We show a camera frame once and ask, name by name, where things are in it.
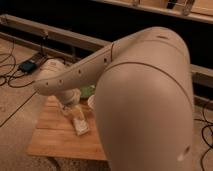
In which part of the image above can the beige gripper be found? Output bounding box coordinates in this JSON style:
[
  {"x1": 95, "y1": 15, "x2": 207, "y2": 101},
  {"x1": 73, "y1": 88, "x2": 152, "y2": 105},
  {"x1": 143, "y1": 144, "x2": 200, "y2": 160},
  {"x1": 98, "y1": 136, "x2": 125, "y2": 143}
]
[{"x1": 57, "y1": 89, "x2": 85, "y2": 120}]

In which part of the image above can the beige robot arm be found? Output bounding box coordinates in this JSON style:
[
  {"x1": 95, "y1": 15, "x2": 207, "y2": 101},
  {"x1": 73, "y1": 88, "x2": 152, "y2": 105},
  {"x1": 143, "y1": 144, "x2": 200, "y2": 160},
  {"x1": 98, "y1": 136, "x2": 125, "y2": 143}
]
[{"x1": 34, "y1": 27, "x2": 194, "y2": 171}]

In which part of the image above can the white cup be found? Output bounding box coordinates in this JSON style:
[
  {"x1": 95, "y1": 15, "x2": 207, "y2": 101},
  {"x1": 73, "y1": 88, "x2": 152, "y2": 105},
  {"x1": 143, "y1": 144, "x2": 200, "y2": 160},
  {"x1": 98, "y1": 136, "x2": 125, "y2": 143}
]
[{"x1": 87, "y1": 95, "x2": 95, "y2": 110}]

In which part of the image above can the green bowl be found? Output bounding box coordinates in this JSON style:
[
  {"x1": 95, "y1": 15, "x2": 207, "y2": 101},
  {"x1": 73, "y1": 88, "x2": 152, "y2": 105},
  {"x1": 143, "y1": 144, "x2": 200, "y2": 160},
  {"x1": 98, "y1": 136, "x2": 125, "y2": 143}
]
[{"x1": 80, "y1": 85, "x2": 95, "y2": 99}]

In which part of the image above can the wooden board table top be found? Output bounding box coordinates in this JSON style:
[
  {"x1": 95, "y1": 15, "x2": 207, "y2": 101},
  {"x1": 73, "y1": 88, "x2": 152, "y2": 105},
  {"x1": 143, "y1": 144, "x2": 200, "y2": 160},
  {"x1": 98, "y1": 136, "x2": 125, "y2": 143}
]
[{"x1": 26, "y1": 96, "x2": 106, "y2": 161}]

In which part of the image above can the black power adapter box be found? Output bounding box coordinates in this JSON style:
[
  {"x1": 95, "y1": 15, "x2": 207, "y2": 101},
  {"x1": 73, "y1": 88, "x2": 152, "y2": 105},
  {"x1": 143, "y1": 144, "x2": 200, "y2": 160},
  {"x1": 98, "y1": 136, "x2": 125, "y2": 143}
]
[{"x1": 18, "y1": 60, "x2": 37, "y2": 73}]

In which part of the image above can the long wooden rail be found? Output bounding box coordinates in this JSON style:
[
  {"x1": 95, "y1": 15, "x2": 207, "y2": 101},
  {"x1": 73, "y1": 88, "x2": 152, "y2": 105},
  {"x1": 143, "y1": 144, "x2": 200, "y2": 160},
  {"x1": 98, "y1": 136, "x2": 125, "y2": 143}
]
[{"x1": 0, "y1": 13, "x2": 213, "y2": 89}]

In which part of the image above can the black floor cable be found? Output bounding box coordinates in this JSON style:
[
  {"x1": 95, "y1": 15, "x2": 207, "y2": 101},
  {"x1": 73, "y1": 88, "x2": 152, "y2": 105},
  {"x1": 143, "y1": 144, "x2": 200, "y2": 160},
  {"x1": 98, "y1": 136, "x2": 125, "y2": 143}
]
[{"x1": 0, "y1": 36, "x2": 66, "y2": 128}]

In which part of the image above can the black cable right side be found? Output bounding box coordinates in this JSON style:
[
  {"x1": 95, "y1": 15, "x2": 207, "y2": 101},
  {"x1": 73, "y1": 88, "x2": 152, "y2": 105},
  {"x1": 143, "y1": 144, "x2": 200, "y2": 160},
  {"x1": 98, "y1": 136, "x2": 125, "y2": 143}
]
[{"x1": 194, "y1": 99, "x2": 213, "y2": 171}]

